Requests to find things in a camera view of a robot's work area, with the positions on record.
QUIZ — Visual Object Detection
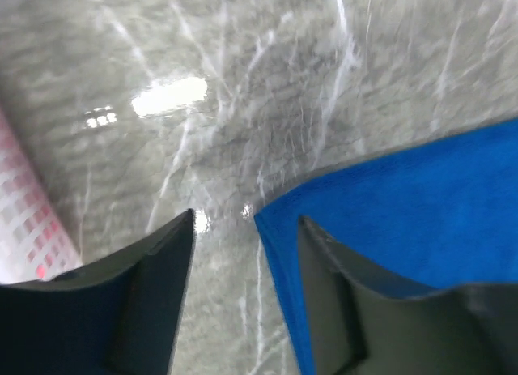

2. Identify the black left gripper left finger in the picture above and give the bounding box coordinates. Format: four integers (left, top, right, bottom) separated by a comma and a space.
1, 210, 195, 374

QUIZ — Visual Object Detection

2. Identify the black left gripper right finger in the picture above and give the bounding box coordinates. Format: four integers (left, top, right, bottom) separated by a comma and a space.
298, 217, 517, 374

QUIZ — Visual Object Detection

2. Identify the pink red towel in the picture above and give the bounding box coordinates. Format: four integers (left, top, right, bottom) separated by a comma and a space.
0, 156, 70, 279

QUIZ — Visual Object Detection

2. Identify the blue towel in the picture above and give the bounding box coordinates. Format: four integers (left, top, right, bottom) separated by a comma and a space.
254, 119, 517, 374

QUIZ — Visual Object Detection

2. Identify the empty white plastic basket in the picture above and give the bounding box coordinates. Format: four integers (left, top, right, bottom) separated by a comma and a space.
0, 103, 82, 285

